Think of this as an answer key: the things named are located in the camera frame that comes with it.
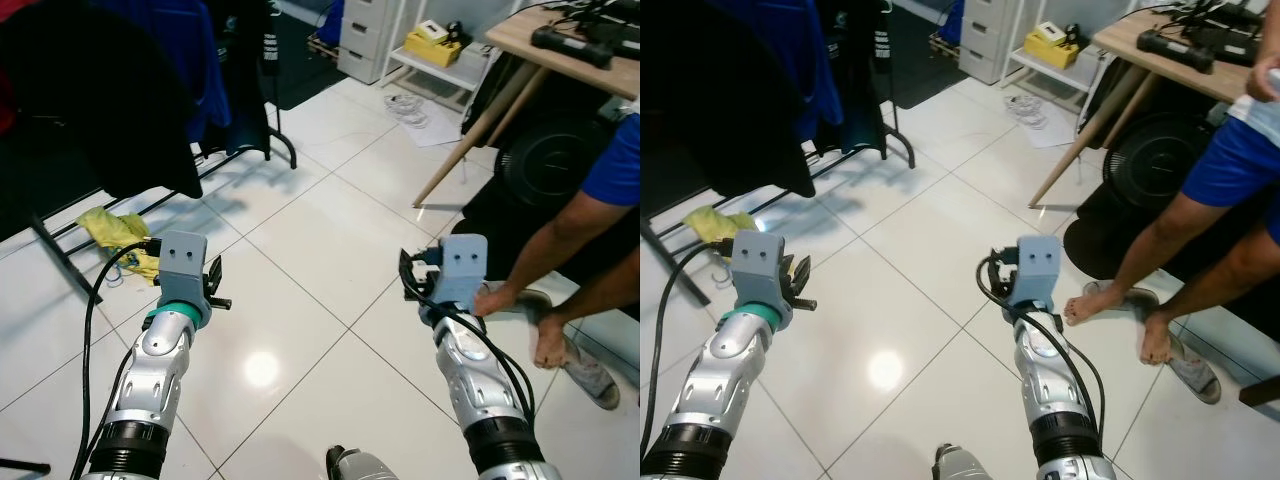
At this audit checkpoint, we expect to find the dark knit garment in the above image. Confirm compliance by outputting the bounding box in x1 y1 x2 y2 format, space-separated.
640 0 816 201
0 0 206 244

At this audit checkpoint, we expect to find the yellow cloth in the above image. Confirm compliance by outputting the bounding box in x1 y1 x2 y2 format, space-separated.
682 207 758 246
77 206 163 287

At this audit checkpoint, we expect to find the grey sandal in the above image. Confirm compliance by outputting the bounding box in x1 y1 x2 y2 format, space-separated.
540 330 622 411
478 287 554 323
1082 280 1163 313
1165 333 1223 406

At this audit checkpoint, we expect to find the black metal clothes rack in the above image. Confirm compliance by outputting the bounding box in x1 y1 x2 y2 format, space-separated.
28 100 299 304
640 100 917 306

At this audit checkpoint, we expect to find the person in blue shorts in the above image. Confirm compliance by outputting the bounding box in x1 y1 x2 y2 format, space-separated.
470 112 641 369
1063 55 1280 366

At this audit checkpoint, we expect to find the black round fan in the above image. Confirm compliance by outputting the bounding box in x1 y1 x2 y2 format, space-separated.
500 108 626 213
1105 110 1216 206

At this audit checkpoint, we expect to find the grey right robot leg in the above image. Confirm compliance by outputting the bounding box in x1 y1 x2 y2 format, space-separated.
935 443 1011 480
325 445 403 480

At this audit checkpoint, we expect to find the blue garment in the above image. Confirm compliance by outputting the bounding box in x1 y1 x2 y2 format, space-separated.
88 0 234 143
715 0 846 141

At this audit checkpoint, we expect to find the black garment with white print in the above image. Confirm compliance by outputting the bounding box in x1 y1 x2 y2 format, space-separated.
840 0 901 151
228 0 286 151

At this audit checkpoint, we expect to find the yellow box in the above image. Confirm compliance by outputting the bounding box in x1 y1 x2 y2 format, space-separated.
1023 20 1081 69
403 19 464 69

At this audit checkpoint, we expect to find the white drawer cabinet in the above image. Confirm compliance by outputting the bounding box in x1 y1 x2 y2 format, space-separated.
337 0 403 85
960 0 1023 85

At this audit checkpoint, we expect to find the light wooden table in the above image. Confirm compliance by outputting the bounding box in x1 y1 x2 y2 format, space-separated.
413 3 641 209
1028 8 1280 209

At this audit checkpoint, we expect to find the long black device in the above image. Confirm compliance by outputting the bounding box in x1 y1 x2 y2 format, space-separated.
1137 28 1217 73
529 25 614 70

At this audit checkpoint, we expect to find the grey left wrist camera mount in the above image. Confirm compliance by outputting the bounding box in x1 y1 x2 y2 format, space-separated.
732 230 791 313
155 231 210 307

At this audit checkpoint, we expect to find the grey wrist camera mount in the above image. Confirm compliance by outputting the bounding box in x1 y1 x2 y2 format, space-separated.
155 231 210 307
438 234 491 314
732 230 791 313
1015 235 1063 311

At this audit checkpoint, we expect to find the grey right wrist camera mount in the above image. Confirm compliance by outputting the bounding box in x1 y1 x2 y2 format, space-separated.
438 234 491 314
1015 235 1063 311

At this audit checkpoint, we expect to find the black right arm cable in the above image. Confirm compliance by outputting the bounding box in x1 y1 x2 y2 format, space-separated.
978 260 1106 426
403 262 537 421

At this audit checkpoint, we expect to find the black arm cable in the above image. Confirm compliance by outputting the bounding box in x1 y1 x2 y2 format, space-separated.
645 240 741 471
68 238 161 480
403 262 537 421
978 260 1106 426

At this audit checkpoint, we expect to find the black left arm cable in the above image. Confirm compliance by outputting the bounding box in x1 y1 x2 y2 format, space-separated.
68 238 161 480
645 240 741 471

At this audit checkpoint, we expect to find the white wire shelf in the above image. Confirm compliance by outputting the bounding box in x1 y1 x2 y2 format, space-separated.
1005 0 1121 111
384 0 506 113

